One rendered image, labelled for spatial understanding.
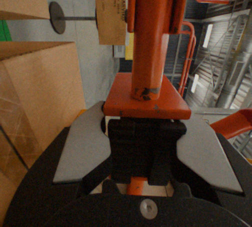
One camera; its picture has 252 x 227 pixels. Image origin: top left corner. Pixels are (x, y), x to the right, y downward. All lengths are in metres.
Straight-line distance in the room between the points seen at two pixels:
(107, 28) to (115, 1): 0.31
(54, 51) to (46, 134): 0.12
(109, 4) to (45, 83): 1.68
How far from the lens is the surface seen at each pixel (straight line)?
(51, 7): 2.14
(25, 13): 0.87
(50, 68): 0.21
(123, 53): 7.49
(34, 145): 0.20
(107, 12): 1.83
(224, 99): 6.26
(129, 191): 0.19
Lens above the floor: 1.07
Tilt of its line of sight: 2 degrees down
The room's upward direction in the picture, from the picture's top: 93 degrees clockwise
